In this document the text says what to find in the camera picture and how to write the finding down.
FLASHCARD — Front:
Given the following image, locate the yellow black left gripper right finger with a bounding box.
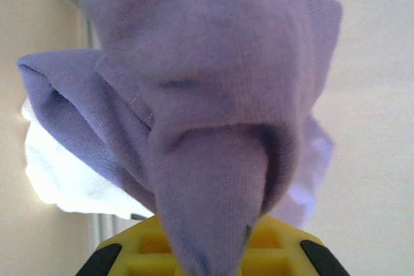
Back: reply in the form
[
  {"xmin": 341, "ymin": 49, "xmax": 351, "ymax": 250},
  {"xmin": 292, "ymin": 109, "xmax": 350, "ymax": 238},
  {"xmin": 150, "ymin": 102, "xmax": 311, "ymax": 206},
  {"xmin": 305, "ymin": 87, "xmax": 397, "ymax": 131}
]
[{"xmin": 241, "ymin": 216, "xmax": 352, "ymax": 276}]

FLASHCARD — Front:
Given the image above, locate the folded white t-shirt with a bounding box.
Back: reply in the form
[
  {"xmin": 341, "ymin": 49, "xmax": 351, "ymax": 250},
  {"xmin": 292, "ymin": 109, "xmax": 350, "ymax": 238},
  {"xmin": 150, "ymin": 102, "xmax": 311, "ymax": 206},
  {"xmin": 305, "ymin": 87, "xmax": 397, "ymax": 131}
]
[{"xmin": 19, "ymin": 98, "xmax": 156, "ymax": 222}]

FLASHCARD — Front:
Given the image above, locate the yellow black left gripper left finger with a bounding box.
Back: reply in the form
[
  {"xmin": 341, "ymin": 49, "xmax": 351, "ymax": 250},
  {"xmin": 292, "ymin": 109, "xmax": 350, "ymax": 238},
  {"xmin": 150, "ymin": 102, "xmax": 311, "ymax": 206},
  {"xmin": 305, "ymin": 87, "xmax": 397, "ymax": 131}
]
[{"xmin": 76, "ymin": 217, "xmax": 182, "ymax": 276}]

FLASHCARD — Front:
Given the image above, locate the purple t-shirt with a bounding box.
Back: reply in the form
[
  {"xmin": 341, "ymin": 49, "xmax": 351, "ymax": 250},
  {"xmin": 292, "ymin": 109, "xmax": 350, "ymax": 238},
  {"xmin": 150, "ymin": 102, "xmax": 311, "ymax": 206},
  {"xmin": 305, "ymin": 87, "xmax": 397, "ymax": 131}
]
[{"xmin": 16, "ymin": 0, "xmax": 343, "ymax": 276}]

